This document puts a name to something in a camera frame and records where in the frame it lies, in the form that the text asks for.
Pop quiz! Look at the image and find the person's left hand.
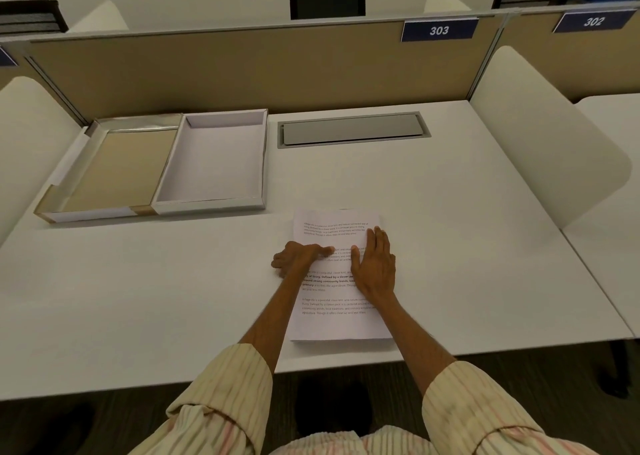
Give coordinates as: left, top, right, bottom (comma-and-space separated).
271, 241, 336, 278

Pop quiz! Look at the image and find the person's right hand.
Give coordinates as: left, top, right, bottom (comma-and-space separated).
350, 226, 397, 304

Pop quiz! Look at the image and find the stack of printed white paper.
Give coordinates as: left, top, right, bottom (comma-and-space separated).
287, 209, 394, 343

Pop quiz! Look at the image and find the person's left forearm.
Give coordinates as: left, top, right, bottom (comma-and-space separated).
129, 270, 313, 455

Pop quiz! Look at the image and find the person's right forearm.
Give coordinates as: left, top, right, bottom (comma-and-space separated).
362, 292, 598, 455

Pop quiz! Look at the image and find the white cardboard tray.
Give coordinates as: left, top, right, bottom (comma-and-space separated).
149, 109, 269, 216

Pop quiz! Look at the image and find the striped cream shirt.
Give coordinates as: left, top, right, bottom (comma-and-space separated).
269, 424, 437, 455

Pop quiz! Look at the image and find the beige desk partition panel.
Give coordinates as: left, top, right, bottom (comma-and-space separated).
0, 12, 507, 126
492, 1, 640, 104

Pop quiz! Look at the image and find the brown bottomed cardboard tray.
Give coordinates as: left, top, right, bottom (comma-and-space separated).
33, 114, 184, 224

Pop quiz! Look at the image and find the white side divider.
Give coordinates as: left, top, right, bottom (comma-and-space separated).
469, 45, 634, 231
0, 76, 85, 246

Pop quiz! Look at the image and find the black mesh office chair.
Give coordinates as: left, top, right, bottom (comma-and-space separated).
289, 0, 367, 21

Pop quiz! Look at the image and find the grey desk cable cover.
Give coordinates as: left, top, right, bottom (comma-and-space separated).
277, 112, 432, 150

